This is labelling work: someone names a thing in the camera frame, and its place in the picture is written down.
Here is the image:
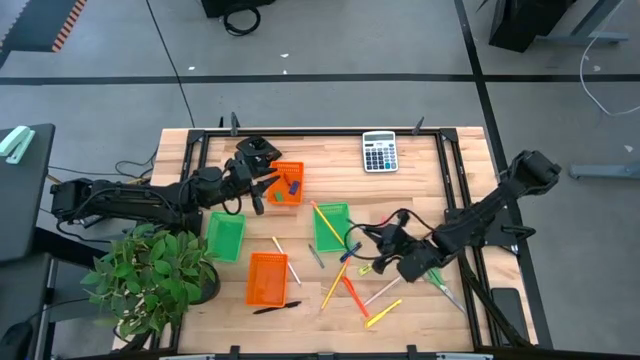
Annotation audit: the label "black cable conduit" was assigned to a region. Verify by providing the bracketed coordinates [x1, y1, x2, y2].
[457, 247, 534, 350]

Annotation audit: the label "black floor cables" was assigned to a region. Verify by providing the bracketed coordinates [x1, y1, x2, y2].
[47, 149, 159, 186]

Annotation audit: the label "yellow highlighter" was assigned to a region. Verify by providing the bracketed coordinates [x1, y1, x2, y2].
[363, 298, 403, 330]

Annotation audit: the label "grey desk leg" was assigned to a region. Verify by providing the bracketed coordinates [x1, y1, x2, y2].
[537, 0, 630, 46]

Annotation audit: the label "black side table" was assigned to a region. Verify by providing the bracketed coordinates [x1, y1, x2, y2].
[0, 123, 56, 264]

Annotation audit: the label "white floor cable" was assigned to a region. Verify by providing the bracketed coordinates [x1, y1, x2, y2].
[579, 0, 640, 117]

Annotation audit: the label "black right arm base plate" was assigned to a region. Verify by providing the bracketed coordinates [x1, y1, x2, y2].
[443, 206, 537, 250]

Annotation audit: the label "green plastic basket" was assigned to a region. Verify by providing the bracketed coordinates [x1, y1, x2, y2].
[312, 201, 351, 254]
[205, 210, 247, 264]

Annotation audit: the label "mint green stapler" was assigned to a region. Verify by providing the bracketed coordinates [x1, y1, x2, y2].
[0, 125, 36, 165]

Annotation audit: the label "black computer mouse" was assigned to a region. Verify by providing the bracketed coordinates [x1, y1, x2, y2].
[0, 322, 34, 360]

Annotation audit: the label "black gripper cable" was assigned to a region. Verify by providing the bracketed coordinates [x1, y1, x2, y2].
[343, 208, 436, 262]
[222, 196, 245, 217]

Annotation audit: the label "orange highlighter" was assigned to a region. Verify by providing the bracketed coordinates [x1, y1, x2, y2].
[341, 276, 371, 319]

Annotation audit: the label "white pencil yellow eraser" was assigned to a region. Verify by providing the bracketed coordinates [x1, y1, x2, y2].
[271, 236, 303, 287]

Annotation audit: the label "green leafy plant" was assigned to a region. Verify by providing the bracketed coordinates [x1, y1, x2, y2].
[79, 223, 221, 346]

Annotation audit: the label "plain yellow pencil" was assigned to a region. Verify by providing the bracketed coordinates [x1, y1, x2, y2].
[310, 200, 347, 247]

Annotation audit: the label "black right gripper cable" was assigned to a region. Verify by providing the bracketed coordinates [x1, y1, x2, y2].
[343, 208, 436, 262]

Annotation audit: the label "pink white pen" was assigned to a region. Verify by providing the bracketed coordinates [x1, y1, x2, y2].
[363, 276, 402, 307]

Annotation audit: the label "yellow pencil orange cap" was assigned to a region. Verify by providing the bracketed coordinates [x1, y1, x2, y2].
[320, 258, 352, 311]

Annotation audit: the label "black pen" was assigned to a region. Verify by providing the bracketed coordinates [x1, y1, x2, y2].
[252, 300, 303, 316]

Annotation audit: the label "black mat orange striped edge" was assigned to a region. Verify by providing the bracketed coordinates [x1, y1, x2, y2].
[0, 0, 87, 54]

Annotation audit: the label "black plant pot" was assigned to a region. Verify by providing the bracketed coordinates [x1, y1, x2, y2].
[192, 267, 223, 306]

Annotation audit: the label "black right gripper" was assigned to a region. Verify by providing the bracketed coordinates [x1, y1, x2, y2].
[372, 227, 444, 284]

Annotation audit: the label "black equipment box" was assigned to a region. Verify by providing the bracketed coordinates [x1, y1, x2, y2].
[201, 0, 276, 19]

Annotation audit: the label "grey desk foot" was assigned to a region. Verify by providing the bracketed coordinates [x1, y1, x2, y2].
[569, 159, 640, 180]

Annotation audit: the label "white desk calculator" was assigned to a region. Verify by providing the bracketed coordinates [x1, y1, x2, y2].
[362, 130, 400, 174]

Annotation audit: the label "black metal table frame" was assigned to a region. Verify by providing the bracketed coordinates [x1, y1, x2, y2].
[172, 127, 539, 360]

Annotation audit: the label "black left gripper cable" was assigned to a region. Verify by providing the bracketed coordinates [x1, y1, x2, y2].
[222, 196, 245, 217]

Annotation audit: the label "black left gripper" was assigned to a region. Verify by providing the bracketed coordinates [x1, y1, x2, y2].
[222, 157, 282, 201]

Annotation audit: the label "black floor box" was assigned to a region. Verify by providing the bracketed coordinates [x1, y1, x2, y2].
[488, 0, 576, 54]

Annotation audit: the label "orange plastic basket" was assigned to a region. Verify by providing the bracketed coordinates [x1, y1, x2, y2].
[266, 160, 305, 207]
[245, 251, 290, 308]

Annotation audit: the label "green handled scissors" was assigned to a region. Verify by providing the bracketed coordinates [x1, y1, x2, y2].
[422, 267, 466, 314]

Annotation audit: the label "black coiled floor cable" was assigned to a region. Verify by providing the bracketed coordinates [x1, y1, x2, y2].
[222, 3, 262, 37]

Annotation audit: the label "black flat pad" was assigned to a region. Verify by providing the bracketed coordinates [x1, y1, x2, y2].
[490, 287, 530, 341]

